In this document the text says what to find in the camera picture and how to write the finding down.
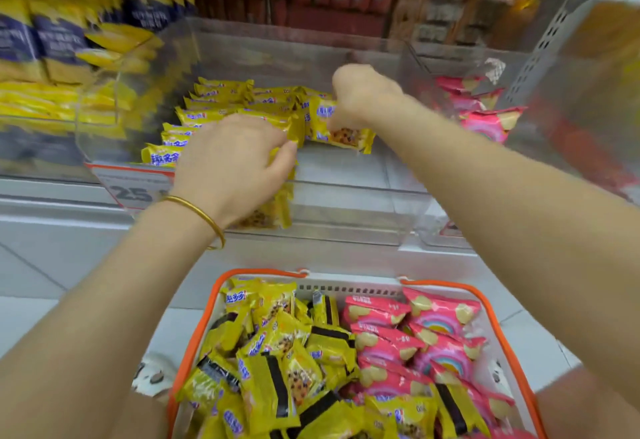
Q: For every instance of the person's right hand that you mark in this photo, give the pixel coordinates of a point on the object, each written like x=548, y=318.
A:
x=365, y=94

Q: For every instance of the person's left hand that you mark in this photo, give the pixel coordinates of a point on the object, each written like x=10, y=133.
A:
x=225, y=164

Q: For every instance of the person's left thumb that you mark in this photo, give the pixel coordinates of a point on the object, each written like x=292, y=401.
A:
x=282, y=160

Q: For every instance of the person's right thumb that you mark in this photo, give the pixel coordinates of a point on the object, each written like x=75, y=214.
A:
x=336, y=118

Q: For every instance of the yellow cookie snack packet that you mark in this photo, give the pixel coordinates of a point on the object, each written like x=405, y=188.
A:
x=350, y=139
x=272, y=211

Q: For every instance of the person's left forearm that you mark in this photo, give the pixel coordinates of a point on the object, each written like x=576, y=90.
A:
x=100, y=323

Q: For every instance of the person's right forearm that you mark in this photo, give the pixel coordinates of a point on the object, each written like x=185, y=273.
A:
x=525, y=234

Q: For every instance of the large clear plastic bin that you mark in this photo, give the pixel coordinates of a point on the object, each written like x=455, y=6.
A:
x=345, y=189

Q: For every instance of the row of yellow packets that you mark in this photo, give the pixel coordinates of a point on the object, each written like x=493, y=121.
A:
x=220, y=104

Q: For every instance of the gold bangle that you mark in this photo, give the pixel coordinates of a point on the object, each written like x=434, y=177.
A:
x=200, y=214

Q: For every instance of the pink snack packet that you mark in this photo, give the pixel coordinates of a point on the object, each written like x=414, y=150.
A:
x=487, y=124
x=472, y=100
x=457, y=84

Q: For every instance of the white red-edged price tag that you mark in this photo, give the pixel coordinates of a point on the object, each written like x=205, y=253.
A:
x=132, y=191

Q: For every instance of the row of brown packets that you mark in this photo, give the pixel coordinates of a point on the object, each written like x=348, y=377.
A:
x=450, y=14

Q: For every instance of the white basket with orange rim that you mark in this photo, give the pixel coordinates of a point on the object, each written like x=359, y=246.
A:
x=200, y=333

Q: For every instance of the pile of yellow packets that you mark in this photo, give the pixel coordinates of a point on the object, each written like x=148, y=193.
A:
x=280, y=363

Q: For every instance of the clear bin with pink packets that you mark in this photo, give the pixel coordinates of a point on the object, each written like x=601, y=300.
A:
x=550, y=119

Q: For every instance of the white perforated shelf divider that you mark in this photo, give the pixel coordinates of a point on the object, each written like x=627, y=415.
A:
x=542, y=54

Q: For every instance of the white shelf ledge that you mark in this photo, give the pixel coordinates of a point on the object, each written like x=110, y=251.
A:
x=65, y=204

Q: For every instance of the pile of pink packets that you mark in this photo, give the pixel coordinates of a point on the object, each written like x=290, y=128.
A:
x=400, y=348

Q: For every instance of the stack of yellow blue bags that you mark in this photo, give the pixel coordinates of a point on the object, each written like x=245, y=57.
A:
x=65, y=54

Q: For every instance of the white cartoon slipper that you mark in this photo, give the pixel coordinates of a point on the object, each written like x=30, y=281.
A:
x=152, y=376
x=500, y=376

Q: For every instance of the person's left leg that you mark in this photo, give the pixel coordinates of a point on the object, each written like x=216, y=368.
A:
x=142, y=418

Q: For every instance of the person's leg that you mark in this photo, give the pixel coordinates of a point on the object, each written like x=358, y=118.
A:
x=595, y=408
x=142, y=418

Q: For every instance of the person's right leg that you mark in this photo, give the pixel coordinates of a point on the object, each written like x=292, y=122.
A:
x=595, y=408

